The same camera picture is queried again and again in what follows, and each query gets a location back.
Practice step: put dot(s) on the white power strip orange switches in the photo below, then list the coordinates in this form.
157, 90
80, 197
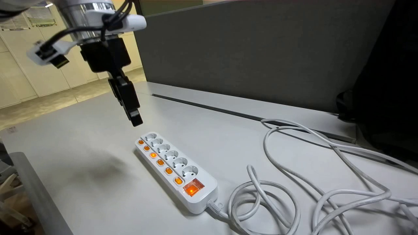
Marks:
176, 171

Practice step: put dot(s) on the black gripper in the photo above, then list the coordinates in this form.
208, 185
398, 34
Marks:
104, 53

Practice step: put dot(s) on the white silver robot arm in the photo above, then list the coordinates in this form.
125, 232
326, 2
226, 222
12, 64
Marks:
82, 13

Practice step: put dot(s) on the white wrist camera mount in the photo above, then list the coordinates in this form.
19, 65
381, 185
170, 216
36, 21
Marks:
43, 52

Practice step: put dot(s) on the beige cabinet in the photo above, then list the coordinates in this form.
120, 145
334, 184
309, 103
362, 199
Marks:
30, 73

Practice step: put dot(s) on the grey partition panel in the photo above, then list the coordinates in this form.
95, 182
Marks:
261, 47

